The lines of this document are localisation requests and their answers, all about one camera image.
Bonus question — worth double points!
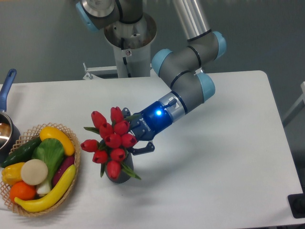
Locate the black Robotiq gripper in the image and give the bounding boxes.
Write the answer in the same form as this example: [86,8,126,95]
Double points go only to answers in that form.
[122,101,173,156]

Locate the red tulip bouquet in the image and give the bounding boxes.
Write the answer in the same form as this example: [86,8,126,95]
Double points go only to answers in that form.
[81,107,141,180]

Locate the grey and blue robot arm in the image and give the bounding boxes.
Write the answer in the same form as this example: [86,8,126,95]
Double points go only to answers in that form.
[76,0,226,155]

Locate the dark grey ribbed vase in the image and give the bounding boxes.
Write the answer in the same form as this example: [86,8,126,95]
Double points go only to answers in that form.
[99,140,134,184]

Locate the purple sweet potato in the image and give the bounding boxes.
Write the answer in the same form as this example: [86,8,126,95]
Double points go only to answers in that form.
[52,156,75,187]

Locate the green leafy bok choy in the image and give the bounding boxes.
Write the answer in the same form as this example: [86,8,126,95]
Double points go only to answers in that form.
[31,138,64,197]

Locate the yellow squash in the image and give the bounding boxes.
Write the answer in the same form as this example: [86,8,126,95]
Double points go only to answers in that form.
[39,126,75,156]

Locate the yellow banana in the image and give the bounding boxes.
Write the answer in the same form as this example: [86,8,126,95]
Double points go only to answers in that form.
[14,165,76,213]

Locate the woven wicker basket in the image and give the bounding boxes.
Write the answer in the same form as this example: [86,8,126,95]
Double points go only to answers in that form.
[0,123,81,217]

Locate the beige round disc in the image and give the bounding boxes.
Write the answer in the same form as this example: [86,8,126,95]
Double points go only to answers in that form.
[20,159,48,186]

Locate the green cucumber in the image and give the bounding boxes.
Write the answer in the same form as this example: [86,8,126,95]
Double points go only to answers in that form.
[0,137,41,168]

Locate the orange fruit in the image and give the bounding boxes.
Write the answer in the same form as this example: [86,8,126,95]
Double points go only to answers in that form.
[10,181,36,202]

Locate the yellow bell pepper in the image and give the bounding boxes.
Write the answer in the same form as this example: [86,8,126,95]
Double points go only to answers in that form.
[1,162,25,186]

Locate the black device at table edge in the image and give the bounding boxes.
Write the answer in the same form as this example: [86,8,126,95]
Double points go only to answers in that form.
[288,193,305,219]

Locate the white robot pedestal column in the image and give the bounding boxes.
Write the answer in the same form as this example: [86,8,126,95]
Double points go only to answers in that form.
[104,13,157,78]

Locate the blue handled saucepan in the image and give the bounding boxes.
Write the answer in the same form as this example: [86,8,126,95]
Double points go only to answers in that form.
[0,69,20,163]

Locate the white frame at right edge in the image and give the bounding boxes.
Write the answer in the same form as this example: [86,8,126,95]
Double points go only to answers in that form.
[282,82,305,127]

